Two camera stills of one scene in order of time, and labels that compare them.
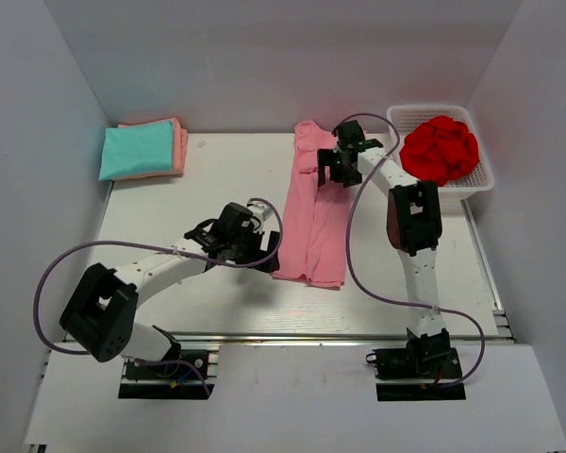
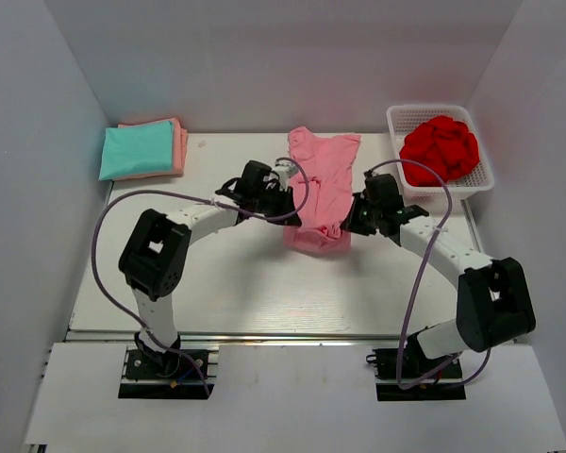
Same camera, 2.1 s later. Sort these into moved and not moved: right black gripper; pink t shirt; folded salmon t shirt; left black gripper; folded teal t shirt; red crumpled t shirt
Moved: right black gripper; pink t shirt; left black gripper
Not moved: red crumpled t shirt; folded teal t shirt; folded salmon t shirt
